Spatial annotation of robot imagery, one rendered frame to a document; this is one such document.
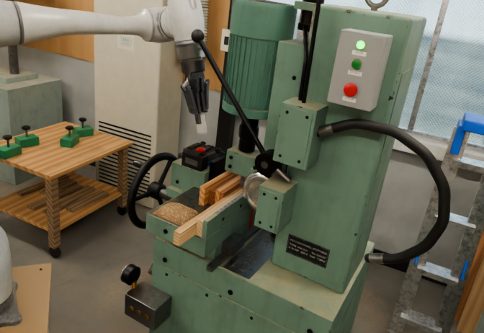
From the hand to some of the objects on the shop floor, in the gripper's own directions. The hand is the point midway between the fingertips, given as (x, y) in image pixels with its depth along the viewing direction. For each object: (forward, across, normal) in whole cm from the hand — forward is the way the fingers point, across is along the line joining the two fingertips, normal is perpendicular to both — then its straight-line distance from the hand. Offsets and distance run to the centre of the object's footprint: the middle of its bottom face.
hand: (201, 123), depth 138 cm
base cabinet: (+115, -2, 0) cm, 115 cm away
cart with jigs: (+74, +45, +154) cm, 177 cm away
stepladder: (+129, +73, -49) cm, 156 cm away
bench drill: (+53, +77, +235) cm, 253 cm away
